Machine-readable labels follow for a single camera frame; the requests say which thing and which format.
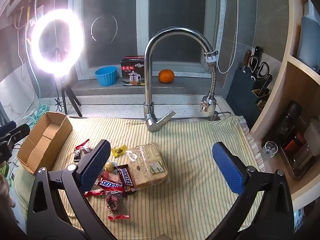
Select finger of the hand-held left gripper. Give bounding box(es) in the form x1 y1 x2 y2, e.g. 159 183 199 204
0 121 17 133
5 124 31 146

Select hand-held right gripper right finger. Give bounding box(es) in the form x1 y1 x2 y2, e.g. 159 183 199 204
206 142 295 240

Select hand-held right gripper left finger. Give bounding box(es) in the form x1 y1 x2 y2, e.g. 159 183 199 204
27 139 118 240

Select round yellow ball snack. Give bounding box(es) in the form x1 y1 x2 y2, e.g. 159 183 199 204
105 161 118 173

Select dark purple snack packet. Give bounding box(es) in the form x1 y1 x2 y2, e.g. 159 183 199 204
74 147 94 162

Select brown cardboard box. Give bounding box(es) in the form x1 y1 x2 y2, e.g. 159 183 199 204
17 112 73 175

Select clear packet red candy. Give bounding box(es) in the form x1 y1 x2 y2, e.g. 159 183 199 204
105 194 121 212

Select packaged sliced bread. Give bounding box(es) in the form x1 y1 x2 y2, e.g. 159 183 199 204
126 142 168 188

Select person's left hand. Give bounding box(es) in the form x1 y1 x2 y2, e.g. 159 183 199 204
0 174 15 208

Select long red snack wrapper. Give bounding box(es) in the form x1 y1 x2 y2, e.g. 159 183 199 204
84 189 123 197

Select yellow wrapped candy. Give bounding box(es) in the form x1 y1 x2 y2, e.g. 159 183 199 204
111 146 128 157

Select yellow striped cloth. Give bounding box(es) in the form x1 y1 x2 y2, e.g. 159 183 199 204
14 116 265 240

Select small wine glass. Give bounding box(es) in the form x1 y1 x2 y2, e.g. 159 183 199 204
262 141 278 161

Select small red wrapped candy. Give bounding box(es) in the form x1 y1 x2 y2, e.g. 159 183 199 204
107 214 130 221

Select metal soap dispenser pump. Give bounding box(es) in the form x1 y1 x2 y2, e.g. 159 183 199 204
210 110 232 121

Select dark knife block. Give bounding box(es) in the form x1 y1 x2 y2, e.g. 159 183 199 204
231 69 272 130

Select clear storage container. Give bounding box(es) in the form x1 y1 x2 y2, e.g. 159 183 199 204
280 121 320 180

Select black bottle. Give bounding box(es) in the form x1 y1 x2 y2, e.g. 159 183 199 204
274 101 302 147

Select blue ribbed pot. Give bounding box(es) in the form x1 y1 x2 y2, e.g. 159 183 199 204
95 66 118 87

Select black tea cup box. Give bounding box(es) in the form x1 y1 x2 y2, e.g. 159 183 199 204
120 56 145 86

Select chrome kitchen faucet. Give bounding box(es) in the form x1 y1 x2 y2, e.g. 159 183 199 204
143 27 218 133

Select orange tangerine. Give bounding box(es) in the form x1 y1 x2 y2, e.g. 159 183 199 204
158 69 175 84

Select blue grey cutting board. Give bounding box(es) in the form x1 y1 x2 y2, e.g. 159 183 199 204
296 16 320 73

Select wooden shelf unit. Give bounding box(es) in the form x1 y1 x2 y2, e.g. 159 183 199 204
250 0 320 205

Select window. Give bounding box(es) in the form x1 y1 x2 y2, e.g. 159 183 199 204
67 0 225 80

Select white cutting board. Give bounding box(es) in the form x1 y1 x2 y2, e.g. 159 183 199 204
303 0 320 18

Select teal hose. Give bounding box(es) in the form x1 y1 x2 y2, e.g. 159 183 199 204
24 25 49 132

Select black power cable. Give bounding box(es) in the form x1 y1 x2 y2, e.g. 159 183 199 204
53 17 63 112

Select white ring light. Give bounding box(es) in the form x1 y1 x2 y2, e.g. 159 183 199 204
31 9 84 77

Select black handled scissors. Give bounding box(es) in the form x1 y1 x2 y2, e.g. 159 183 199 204
249 56 270 80

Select brown handled knife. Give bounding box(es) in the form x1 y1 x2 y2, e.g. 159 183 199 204
242 50 252 73

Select white bead chain cord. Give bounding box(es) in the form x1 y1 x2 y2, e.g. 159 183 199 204
216 0 240 75

